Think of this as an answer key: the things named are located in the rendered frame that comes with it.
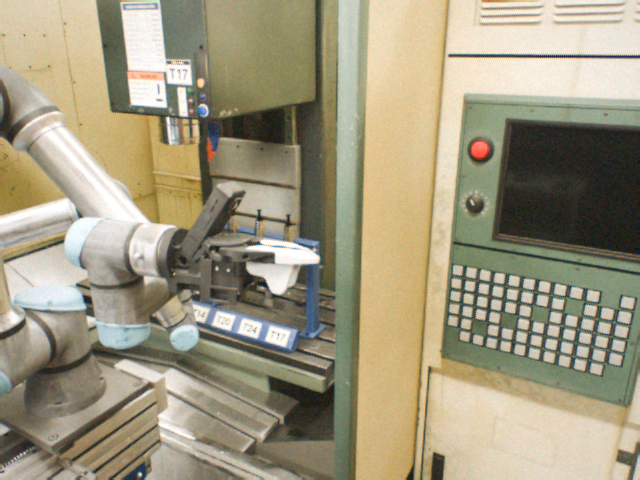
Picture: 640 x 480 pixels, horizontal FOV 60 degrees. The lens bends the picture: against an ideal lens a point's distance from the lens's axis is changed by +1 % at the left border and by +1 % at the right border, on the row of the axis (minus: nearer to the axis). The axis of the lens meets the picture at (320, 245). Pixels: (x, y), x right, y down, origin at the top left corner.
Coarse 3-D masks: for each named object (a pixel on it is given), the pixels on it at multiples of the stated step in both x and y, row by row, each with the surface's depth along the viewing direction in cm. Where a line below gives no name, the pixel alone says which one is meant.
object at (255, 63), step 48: (96, 0) 178; (144, 0) 169; (192, 0) 161; (240, 0) 173; (288, 0) 195; (192, 48) 166; (240, 48) 176; (288, 48) 200; (192, 96) 171; (240, 96) 180; (288, 96) 205
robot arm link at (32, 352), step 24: (0, 96) 84; (0, 120) 85; (0, 264) 89; (0, 288) 89; (0, 312) 90; (24, 312) 95; (0, 336) 89; (24, 336) 93; (0, 360) 90; (24, 360) 94; (48, 360) 100; (0, 384) 89
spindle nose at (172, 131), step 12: (156, 120) 200; (168, 120) 196; (180, 120) 196; (192, 120) 198; (168, 132) 198; (180, 132) 197; (192, 132) 199; (168, 144) 200; (180, 144) 199; (192, 144) 201
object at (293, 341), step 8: (200, 304) 196; (208, 304) 195; (224, 312) 190; (232, 312) 190; (208, 320) 192; (240, 320) 187; (256, 320) 185; (264, 320) 184; (216, 328) 190; (232, 328) 187; (264, 328) 182; (288, 328) 179; (240, 336) 185; (248, 336) 183; (264, 336) 181; (296, 336) 178; (264, 344) 181; (272, 344) 179; (288, 344) 177; (296, 344) 179
